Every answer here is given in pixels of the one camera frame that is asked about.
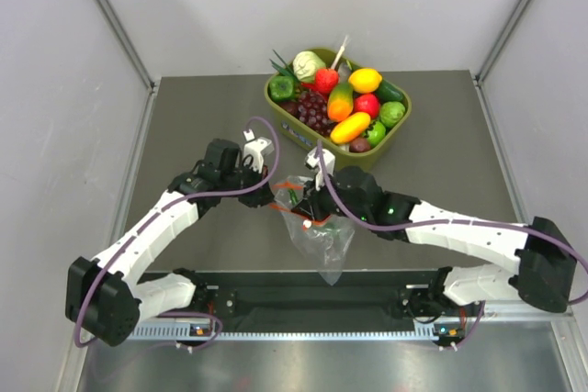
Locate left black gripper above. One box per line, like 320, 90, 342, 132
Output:
220, 160, 275, 207

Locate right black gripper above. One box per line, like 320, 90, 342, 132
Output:
293, 172, 371, 225

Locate clear zip top bag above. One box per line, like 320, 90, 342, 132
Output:
270, 176, 356, 286

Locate orange green fake mango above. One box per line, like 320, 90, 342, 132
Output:
327, 83, 354, 122

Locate red fake tomato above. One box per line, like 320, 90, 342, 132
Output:
314, 68, 339, 95

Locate yellow fake lemon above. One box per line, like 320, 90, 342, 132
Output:
348, 68, 382, 94

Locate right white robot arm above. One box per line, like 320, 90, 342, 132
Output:
293, 166, 578, 315

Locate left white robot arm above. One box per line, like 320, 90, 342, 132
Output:
65, 131, 277, 347

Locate dark purple fake plum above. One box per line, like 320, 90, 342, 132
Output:
349, 137, 371, 153

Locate yellow orange fake mango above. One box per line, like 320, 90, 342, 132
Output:
330, 112, 371, 144

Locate bright green fake pepper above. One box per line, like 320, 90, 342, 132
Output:
362, 119, 387, 148

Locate purple fake grapes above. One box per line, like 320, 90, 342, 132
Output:
296, 91, 335, 137

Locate green fake bell pepper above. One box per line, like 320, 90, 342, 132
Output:
268, 75, 296, 103

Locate red fake apple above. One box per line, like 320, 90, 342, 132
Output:
354, 94, 380, 119

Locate light green fake fruit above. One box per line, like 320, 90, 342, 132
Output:
379, 101, 406, 129

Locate fake green onion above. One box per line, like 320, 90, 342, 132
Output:
269, 50, 299, 83

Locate dark green fake cucumber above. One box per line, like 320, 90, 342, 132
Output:
375, 80, 404, 103

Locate pale green fake cabbage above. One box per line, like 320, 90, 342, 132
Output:
292, 50, 326, 84

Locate olive green plastic bin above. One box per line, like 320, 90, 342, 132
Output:
265, 48, 412, 170

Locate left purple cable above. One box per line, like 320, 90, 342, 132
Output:
73, 116, 280, 348

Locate purple cable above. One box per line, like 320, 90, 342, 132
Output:
73, 116, 280, 348
314, 139, 588, 352

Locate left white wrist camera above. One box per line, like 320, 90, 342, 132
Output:
242, 129, 275, 174

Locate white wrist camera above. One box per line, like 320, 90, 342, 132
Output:
305, 147, 335, 190
242, 129, 275, 174

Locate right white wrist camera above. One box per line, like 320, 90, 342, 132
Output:
305, 147, 335, 190

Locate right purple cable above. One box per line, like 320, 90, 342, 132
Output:
314, 139, 588, 352

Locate grey slotted cable duct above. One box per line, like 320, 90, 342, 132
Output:
128, 319, 461, 342

